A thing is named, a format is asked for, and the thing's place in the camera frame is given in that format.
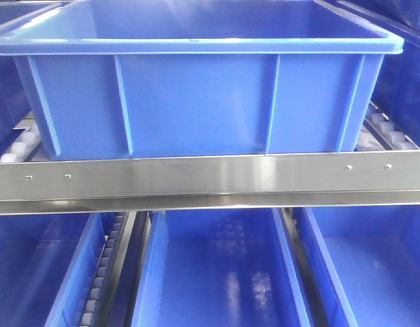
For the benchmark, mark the blue target box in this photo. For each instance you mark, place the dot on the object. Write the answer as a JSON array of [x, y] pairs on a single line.
[[132, 79]]

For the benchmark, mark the blue bin right of box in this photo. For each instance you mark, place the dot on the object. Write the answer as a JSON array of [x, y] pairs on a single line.
[[397, 91]]

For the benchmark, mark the blue bin of box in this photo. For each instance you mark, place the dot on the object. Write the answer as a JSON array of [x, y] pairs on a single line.
[[19, 134], [397, 91]]

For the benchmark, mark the blue bin left of box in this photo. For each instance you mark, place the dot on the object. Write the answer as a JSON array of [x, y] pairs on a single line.
[[19, 134]]

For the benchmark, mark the lower centre blue bin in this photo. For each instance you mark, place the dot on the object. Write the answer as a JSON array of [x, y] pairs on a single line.
[[219, 267]]

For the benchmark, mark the lower roller track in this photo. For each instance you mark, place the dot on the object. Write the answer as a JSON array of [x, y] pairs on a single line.
[[102, 294]]

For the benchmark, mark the lower right blue bin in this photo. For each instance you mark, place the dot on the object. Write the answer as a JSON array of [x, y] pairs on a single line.
[[365, 261]]

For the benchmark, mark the lower left blue bin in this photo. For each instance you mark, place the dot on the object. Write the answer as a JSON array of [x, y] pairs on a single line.
[[47, 266]]

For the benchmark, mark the steel rack front rail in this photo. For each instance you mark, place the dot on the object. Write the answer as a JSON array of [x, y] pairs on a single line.
[[234, 181]]

